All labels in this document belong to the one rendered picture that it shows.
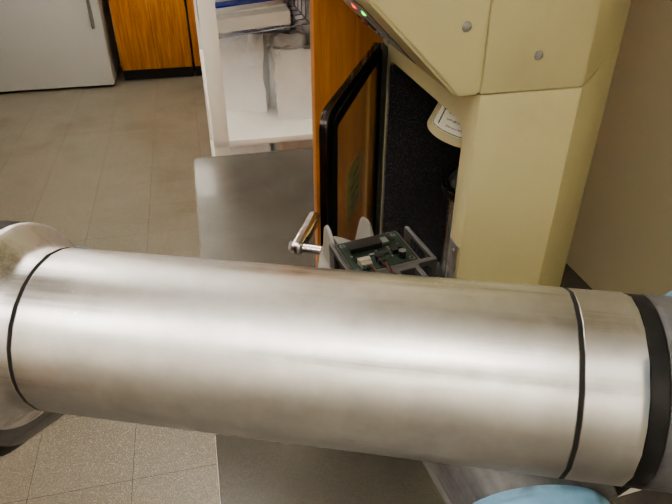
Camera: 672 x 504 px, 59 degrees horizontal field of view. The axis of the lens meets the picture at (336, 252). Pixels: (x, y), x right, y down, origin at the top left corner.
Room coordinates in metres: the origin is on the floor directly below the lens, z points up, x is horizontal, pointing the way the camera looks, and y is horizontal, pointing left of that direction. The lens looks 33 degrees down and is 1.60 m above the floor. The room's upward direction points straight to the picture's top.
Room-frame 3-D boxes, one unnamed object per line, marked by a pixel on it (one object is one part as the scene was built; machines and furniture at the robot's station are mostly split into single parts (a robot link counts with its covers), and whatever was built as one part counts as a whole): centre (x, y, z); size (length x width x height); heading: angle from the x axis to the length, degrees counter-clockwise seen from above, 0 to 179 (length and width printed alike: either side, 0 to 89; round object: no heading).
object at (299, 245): (0.66, 0.02, 1.20); 0.10 x 0.05 x 0.03; 166
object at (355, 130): (0.72, -0.02, 1.19); 0.30 x 0.01 x 0.40; 166
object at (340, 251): (0.37, -0.05, 1.30); 0.12 x 0.08 x 0.09; 20
